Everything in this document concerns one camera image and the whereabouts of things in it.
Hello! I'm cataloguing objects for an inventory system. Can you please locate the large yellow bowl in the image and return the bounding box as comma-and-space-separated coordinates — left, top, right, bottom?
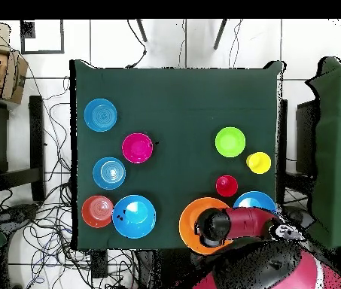
178, 196, 234, 256

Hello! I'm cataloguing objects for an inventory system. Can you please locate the pink bowl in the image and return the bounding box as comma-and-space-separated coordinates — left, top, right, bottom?
120, 132, 154, 164

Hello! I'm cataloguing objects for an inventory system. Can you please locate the black power strip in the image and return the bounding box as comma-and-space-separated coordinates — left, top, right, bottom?
90, 251, 109, 279

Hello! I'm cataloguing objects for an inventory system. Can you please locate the orange bowl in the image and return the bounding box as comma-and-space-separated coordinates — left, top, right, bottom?
81, 194, 114, 229

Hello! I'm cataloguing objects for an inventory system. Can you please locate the black stand base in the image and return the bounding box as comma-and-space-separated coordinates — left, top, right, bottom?
0, 202, 40, 236
281, 205, 315, 230

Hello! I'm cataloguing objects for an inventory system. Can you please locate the yellow cup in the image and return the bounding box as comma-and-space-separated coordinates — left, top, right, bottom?
245, 151, 272, 175

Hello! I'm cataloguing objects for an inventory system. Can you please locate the black square frame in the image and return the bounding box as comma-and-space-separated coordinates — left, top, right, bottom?
20, 19, 65, 55

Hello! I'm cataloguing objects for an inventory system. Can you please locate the cardboard box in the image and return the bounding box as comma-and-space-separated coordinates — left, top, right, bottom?
0, 20, 29, 105

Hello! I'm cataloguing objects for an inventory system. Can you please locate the red cup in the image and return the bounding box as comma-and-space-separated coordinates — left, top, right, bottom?
215, 175, 239, 198

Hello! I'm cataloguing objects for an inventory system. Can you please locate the black box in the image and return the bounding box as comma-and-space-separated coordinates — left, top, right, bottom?
295, 100, 320, 175

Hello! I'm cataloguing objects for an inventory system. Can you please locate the small blue bowl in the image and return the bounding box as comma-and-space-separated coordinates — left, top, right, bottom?
92, 156, 126, 190
83, 98, 118, 132

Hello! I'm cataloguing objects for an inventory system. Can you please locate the black tripod leg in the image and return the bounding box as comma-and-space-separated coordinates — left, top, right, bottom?
212, 19, 228, 50
135, 19, 148, 43

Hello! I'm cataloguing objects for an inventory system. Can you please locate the tangle of cables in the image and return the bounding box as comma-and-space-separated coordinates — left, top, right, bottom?
0, 68, 147, 289

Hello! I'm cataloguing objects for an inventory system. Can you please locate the green bowl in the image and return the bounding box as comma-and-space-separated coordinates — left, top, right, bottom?
214, 126, 247, 158

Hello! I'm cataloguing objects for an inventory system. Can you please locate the large blue bowl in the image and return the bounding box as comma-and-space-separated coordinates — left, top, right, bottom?
111, 194, 157, 239
233, 190, 278, 213

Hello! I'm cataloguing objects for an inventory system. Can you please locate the black table frame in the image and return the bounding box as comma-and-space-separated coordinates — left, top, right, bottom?
0, 95, 47, 202

